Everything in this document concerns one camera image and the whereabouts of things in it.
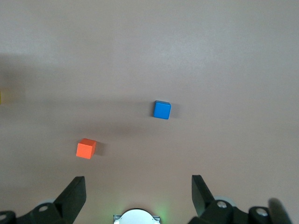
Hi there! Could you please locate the orange cube block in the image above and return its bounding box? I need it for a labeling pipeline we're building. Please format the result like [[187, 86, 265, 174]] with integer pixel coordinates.
[[76, 138, 97, 160]]

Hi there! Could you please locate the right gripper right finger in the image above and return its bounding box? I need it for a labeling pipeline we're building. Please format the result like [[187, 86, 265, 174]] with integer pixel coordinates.
[[188, 175, 271, 224]]

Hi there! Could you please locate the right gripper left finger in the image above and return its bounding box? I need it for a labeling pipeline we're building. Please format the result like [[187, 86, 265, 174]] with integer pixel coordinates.
[[0, 176, 87, 224]]

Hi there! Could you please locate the blue cube block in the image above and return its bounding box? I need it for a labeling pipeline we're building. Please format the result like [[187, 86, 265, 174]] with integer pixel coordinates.
[[153, 100, 172, 121]]

